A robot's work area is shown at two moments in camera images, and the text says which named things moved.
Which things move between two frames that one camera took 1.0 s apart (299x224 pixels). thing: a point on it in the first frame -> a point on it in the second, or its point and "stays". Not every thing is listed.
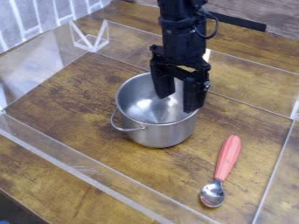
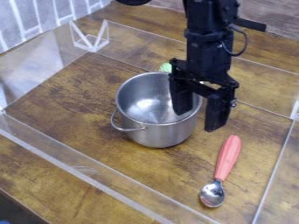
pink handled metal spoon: [213, 193] stays
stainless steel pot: [170, 125] stays
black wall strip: [233, 21] stays
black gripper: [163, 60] -> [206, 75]
